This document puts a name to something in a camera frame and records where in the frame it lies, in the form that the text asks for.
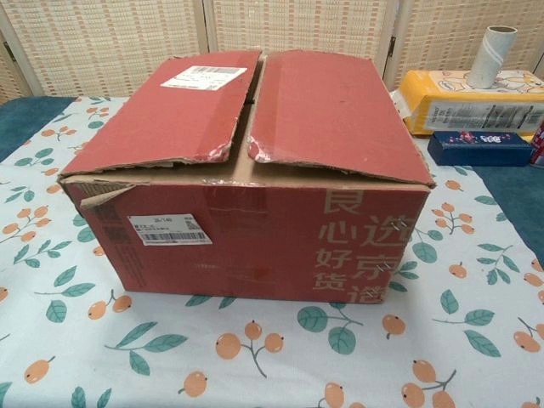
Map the red and brown cardboard box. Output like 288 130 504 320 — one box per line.
57 48 438 306

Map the dark blue rectangular box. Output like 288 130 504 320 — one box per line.
427 130 535 167

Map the grey cardboard tube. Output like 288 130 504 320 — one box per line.
467 25 519 89

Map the floral orange-fruit tablecloth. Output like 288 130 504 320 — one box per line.
0 95 544 408

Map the yellow corgi tissue pack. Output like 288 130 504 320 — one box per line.
390 69 544 138

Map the woven bamboo folding screen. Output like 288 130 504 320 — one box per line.
0 0 544 105

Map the red soda can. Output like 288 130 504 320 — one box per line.
529 121 544 166

